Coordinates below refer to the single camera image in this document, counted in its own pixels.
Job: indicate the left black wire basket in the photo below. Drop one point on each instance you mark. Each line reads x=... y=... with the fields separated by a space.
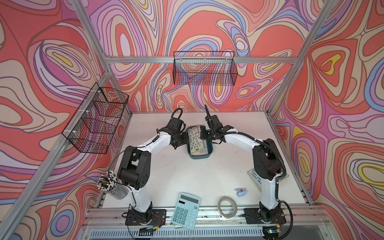
x=92 y=128

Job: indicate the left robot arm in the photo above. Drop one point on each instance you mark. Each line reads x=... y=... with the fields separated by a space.
x=135 y=167

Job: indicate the small blue stapler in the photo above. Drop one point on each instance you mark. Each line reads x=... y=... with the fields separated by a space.
x=241 y=192

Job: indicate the clear tape roll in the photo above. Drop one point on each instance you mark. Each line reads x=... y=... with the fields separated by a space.
x=227 y=207

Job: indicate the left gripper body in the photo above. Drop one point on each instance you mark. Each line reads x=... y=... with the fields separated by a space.
x=181 y=139

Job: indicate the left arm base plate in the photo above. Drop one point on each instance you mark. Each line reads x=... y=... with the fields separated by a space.
x=156 y=217

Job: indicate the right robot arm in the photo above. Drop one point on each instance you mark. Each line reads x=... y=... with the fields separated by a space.
x=268 y=163

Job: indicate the book with yellow text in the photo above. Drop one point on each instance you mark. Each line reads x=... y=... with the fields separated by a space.
x=256 y=179

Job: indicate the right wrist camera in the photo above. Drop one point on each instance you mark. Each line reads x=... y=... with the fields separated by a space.
x=214 y=122

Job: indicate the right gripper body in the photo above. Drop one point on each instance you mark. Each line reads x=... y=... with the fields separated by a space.
x=207 y=134

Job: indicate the mint green calculator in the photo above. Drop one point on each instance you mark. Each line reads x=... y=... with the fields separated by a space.
x=186 y=211

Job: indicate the black wire basket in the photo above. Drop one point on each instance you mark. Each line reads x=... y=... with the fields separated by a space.
x=204 y=68
x=92 y=128

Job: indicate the white animal sticker sheet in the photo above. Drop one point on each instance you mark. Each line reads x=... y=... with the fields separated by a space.
x=197 y=145

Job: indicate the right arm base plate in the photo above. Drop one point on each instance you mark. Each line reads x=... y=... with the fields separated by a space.
x=275 y=216

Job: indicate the teal storage box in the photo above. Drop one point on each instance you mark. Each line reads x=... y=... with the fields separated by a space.
x=209 y=148

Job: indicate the back black wire basket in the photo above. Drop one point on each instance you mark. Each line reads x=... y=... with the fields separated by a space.
x=204 y=68

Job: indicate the cup of pencils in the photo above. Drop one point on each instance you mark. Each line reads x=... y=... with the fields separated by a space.
x=111 y=185

